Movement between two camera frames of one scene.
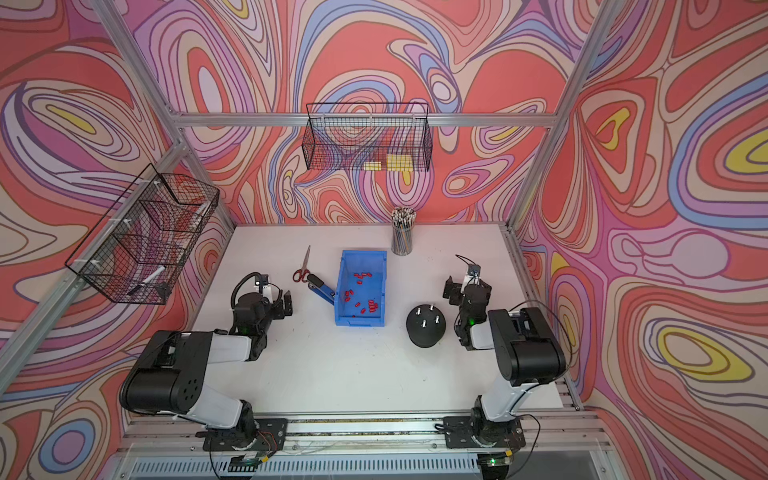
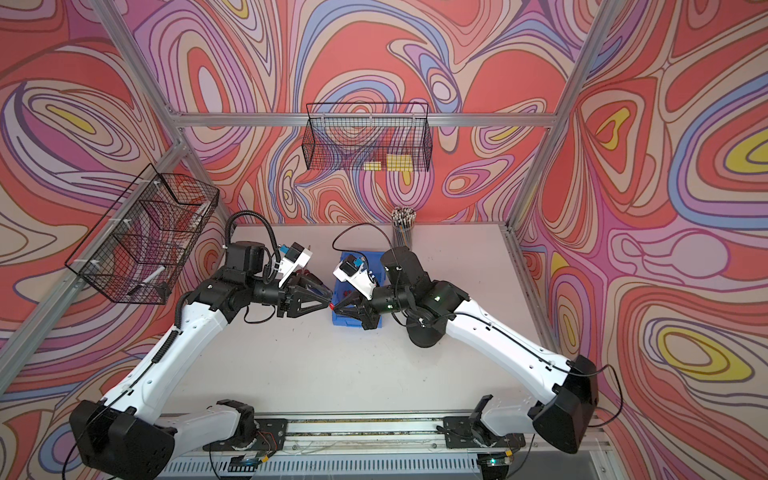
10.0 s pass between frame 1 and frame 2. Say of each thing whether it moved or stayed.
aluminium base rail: stayed
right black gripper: moved
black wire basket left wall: stayed
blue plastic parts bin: stayed
